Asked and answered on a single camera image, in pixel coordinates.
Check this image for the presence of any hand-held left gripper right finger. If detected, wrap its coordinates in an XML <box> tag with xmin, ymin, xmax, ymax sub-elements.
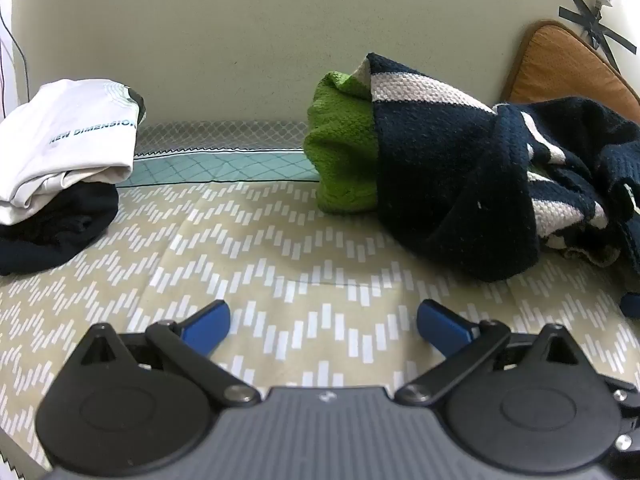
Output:
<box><xmin>394</xmin><ymin>300</ymin><xmax>595</xmax><ymax>406</ymax></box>

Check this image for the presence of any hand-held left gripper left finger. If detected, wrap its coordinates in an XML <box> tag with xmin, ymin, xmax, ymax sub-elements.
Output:
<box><xmin>65</xmin><ymin>300</ymin><xmax>262</xmax><ymax>407</ymax></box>

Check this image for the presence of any navy striped green-lined sweater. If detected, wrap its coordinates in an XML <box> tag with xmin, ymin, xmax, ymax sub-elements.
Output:
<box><xmin>302</xmin><ymin>52</ymin><xmax>640</xmax><ymax>318</ymax></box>

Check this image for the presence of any beige zigzag patterned bedsheet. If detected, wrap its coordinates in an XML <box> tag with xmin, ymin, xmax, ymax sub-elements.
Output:
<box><xmin>0</xmin><ymin>120</ymin><xmax>640</xmax><ymax>480</ymax></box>

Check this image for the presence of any black folded garment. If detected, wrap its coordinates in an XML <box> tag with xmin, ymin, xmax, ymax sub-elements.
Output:
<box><xmin>0</xmin><ymin>180</ymin><xmax>121</xmax><ymax>277</ymax></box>

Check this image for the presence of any white folded shirt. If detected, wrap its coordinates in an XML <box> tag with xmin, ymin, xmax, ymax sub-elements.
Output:
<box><xmin>0</xmin><ymin>78</ymin><xmax>147</xmax><ymax>226</ymax></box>

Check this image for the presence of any orange cushion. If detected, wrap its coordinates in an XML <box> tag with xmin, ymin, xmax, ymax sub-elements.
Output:
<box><xmin>500</xmin><ymin>20</ymin><xmax>640</xmax><ymax>116</ymax></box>

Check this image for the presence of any black tape cross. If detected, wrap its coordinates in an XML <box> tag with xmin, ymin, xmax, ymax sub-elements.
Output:
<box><xmin>557</xmin><ymin>0</ymin><xmax>638</xmax><ymax>73</ymax></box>

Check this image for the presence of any thin dark cable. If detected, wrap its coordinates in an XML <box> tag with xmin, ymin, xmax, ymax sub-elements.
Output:
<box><xmin>0</xmin><ymin>5</ymin><xmax>31</xmax><ymax>96</ymax></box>

